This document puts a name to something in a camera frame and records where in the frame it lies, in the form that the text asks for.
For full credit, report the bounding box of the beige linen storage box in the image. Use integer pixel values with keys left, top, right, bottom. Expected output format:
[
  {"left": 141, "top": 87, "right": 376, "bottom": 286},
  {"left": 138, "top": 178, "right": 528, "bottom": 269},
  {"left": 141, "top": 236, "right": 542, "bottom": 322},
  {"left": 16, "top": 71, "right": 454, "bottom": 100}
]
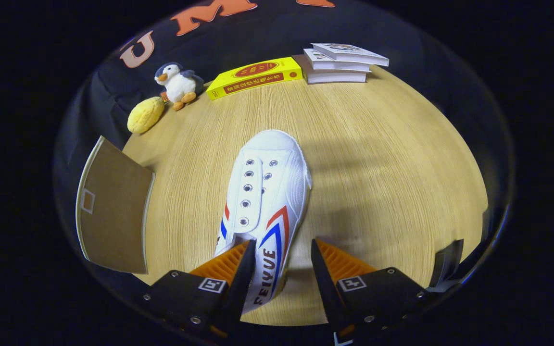
[{"left": 75, "top": 136, "right": 156, "bottom": 275}]

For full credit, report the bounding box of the penguin plush toy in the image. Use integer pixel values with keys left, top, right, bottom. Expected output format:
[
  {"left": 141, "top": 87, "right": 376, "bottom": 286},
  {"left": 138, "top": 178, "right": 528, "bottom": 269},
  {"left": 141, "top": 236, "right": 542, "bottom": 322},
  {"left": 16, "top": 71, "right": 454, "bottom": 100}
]
[{"left": 154, "top": 62, "right": 205, "bottom": 111}]

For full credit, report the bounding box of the white canvas shoe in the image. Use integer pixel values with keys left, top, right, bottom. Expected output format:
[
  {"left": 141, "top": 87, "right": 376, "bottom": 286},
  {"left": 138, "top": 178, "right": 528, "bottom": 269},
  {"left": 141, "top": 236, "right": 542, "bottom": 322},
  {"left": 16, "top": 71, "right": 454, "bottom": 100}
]
[{"left": 214, "top": 129, "right": 313, "bottom": 315}]

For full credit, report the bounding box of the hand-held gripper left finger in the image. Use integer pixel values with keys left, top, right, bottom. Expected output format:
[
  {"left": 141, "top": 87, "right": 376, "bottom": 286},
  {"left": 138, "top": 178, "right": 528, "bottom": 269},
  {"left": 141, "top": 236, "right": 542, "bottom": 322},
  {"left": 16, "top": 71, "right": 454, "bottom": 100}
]
[{"left": 141, "top": 239, "right": 257, "bottom": 339}]

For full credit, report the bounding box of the brown cover book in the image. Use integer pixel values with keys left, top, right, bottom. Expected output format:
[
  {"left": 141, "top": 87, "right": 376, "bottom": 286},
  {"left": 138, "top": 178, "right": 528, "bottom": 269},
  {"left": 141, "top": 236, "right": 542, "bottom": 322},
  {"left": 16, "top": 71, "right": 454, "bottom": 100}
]
[{"left": 292, "top": 54, "right": 369, "bottom": 85}]

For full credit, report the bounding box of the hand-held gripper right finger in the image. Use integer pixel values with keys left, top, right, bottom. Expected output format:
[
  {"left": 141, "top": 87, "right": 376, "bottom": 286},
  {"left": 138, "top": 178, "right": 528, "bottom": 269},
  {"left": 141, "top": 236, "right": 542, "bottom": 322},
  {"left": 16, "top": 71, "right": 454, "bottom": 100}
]
[{"left": 311, "top": 238, "right": 429, "bottom": 339}]

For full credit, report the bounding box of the yellow book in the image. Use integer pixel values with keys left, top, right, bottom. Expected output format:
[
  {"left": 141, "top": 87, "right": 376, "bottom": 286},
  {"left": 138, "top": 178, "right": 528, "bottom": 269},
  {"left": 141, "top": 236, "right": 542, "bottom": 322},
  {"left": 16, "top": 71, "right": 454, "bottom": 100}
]
[{"left": 206, "top": 57, "right": 303, "bottom": 100}]

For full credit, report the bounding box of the yellow bun plush toy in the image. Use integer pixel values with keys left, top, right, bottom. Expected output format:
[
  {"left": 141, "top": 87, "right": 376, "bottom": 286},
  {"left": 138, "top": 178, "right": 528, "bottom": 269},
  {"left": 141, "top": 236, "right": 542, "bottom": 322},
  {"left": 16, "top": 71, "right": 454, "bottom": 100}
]
[{"left": 127, "top": 97, "right": 165, "bottom": 134}]

